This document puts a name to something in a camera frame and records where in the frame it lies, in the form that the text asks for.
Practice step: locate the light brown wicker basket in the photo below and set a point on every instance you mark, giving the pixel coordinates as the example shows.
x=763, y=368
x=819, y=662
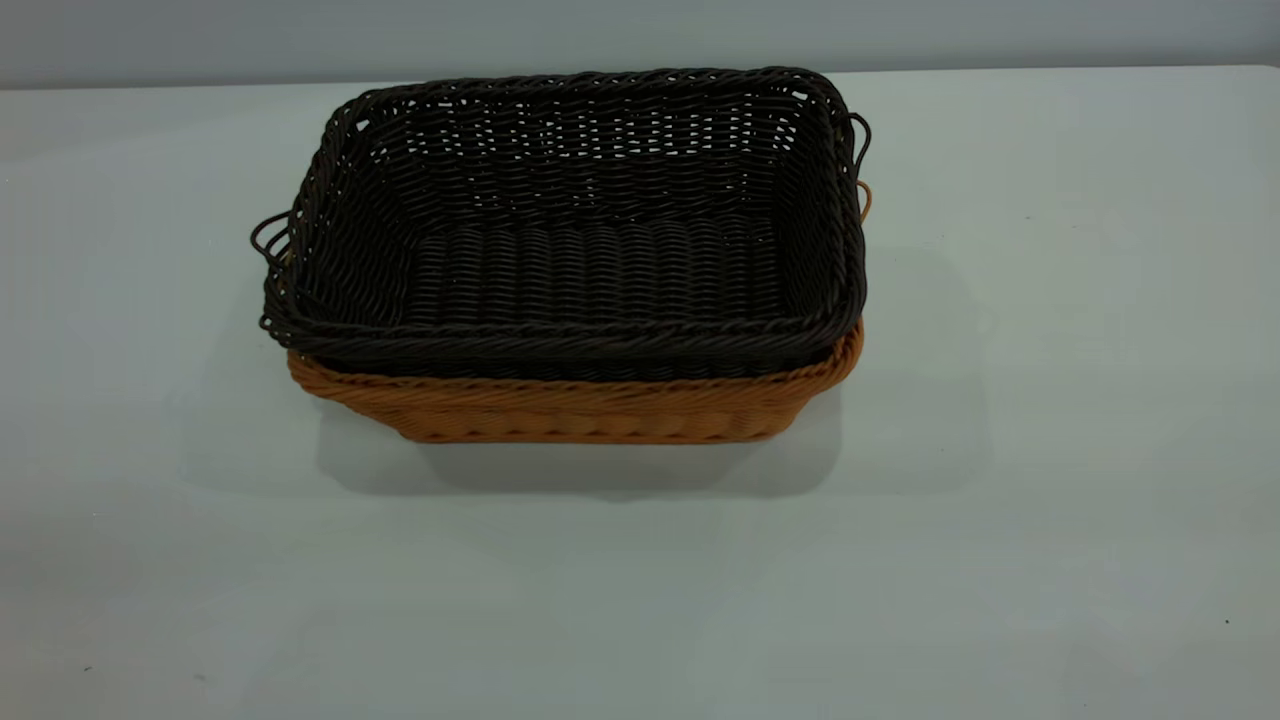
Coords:
x=580, y=412

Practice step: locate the dark brown wicker basket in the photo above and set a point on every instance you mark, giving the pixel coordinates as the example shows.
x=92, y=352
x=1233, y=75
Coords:
x=590, y=270

